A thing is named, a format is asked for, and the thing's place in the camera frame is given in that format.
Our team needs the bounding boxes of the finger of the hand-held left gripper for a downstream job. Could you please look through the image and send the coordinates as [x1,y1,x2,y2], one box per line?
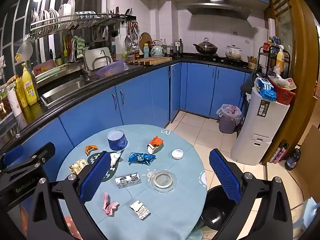
[0,145,25,168]
[0,142,56,180]

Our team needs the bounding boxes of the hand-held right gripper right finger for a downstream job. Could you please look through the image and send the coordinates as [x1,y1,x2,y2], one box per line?
[209,149,293,240]

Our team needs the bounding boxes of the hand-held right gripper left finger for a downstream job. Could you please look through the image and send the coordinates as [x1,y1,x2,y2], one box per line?
[27,151,112,240]

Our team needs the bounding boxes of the beige snack packet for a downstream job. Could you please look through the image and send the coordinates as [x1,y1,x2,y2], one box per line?
[69,159,88,175]

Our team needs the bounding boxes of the white tissue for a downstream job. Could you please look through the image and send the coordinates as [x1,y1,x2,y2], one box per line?
[109,152,123,170]

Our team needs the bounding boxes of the pink wrapper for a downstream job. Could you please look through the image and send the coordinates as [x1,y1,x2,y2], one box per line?
[103,192,119,216]

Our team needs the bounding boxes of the silver foil packet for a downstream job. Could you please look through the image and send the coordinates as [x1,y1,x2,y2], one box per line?
[115,172,142,188]

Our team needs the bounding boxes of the black round waste bin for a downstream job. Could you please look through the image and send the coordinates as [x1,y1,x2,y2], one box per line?
[201,185,240,233]

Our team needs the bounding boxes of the blue round tub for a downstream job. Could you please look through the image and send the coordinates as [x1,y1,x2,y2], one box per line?
[107,129,128,151]

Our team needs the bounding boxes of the blue foil wrapper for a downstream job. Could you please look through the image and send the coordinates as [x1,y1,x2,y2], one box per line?
[128,152,156,165]

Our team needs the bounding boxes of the white blister card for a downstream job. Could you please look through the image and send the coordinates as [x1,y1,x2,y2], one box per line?
[129,200,151,220]

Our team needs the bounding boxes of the crushed orange white carton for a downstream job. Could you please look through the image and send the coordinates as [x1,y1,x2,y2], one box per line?
[146,135,164,154]

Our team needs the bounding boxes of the grey waste bin white liner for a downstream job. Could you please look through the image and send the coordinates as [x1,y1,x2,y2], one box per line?
[216,104,243,133]

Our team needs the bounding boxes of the red dotted cloth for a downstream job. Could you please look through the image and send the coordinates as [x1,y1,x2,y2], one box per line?
[64,216,83,240]

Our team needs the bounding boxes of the black spray can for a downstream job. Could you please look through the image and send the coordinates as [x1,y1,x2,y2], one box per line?
[272,142,285,164]

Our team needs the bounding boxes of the white tall storage bin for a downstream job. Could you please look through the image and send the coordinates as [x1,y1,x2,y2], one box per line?
[230,86,290,165]

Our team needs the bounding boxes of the small yellow bottle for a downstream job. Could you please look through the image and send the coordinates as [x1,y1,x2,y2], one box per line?
[14,76,25,108]

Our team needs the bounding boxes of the roll of clear tape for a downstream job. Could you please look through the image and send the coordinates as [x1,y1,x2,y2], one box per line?
[151,170,176,194]

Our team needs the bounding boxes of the round table light-blue cloth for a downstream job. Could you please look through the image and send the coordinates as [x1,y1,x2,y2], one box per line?
[56,124,207,240]

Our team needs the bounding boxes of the purple spray can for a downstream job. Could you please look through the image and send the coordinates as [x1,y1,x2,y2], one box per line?
[279,143,290,164]

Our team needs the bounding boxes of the large yellow detergent bottle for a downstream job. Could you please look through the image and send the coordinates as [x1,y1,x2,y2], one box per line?
[22,64,38,106]

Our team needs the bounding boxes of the stainless steel sink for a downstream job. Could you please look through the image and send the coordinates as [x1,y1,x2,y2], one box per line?
[41,79,100,105]

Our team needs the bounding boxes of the dark bottle blue label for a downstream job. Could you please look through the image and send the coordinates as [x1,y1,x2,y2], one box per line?
[285,148,302,171]

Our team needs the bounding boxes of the pink plastic tray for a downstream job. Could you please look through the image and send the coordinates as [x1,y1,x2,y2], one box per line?
[33,60,57,77]

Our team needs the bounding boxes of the light blue plastic chair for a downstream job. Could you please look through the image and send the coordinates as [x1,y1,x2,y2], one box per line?
[292,196,318,230]

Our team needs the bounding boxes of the blue lower kitchen cabinets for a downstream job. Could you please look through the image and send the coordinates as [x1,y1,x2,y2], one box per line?
[0,62,253,160]

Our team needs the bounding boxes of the brown cardboard sheet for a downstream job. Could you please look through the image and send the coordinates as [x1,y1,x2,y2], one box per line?
[299,125,320,155]

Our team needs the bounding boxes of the dark cloth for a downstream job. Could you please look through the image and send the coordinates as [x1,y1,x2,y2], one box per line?
[240,74,258,98]

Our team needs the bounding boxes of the blue snack bag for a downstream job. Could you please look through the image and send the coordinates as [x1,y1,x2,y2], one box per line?
[254,77,277,102]

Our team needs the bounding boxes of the red plastic basket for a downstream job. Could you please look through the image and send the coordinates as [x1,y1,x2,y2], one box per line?
[269,76,296,105]

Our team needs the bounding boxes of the steel kitchen faucet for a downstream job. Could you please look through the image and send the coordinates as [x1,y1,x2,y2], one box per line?
[68,37,90,79]

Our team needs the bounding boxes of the hanging mesh strainer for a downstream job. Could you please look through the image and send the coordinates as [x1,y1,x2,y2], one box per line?
[14,39,33,62]

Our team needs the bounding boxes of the purple plastic basket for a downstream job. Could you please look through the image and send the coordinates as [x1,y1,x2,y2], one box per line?
[96,60,125,78]

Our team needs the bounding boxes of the white cutting board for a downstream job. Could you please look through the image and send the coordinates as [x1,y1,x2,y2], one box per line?
[84,47,112,70]

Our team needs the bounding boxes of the clear plastic bag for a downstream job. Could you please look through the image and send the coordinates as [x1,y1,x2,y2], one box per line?
[270,75,292,89]

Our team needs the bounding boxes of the green striped towel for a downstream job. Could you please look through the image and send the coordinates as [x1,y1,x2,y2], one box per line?
[72,37,85,58]

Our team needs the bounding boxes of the black gas stove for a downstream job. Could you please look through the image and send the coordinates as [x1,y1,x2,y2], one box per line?
[195,52,247,65]

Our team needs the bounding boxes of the wooden utensils in holder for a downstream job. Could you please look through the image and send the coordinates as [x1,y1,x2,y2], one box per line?
[247,55,258,69]

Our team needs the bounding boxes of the black metal shelf rack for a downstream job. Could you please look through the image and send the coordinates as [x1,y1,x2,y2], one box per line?
[257,46,292,77]

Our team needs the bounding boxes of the black kitchen countertop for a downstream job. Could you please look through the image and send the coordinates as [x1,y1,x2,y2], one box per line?
[0,55,258,150]

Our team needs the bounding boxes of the white ceramic pot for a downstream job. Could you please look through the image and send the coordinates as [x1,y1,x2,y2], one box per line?
[225,45,243,59]

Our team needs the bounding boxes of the wooden butcher board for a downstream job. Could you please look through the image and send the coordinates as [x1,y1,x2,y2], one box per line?
[127,57,173,66]

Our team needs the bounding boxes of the steel dish rack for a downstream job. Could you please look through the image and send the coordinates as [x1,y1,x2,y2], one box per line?
[30,14,137,40]

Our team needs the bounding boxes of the window with white bars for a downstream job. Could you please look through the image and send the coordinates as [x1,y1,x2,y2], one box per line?
[0,0,108,63]

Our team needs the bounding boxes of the yellow bottle white cap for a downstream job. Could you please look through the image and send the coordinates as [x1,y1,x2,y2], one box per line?
[276,45,285,67]

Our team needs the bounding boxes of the row of white plates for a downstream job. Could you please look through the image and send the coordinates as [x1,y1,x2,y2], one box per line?
[31,0,75,23]

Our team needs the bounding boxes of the mint green kettle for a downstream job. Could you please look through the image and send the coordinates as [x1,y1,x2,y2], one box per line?
[150,45,165,57]

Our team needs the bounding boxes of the white cylinder container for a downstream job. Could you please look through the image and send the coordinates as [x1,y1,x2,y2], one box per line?
[252,27,269,55]

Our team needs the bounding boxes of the blue patterned white bowls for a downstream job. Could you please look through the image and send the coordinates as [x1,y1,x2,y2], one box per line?
[74,11,97,20]

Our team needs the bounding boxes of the hanging kitchen utensils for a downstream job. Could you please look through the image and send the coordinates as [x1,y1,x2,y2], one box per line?
[125,21,139,50]

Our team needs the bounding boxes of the round wooden board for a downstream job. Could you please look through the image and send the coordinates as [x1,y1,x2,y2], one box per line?
[139,32,152,49]

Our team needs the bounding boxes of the steel range hood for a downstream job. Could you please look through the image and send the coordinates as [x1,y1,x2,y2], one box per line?
[186,0,252,20]

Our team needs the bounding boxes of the wooden door frame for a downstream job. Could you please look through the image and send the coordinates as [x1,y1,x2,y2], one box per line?
[262,0,314,165]

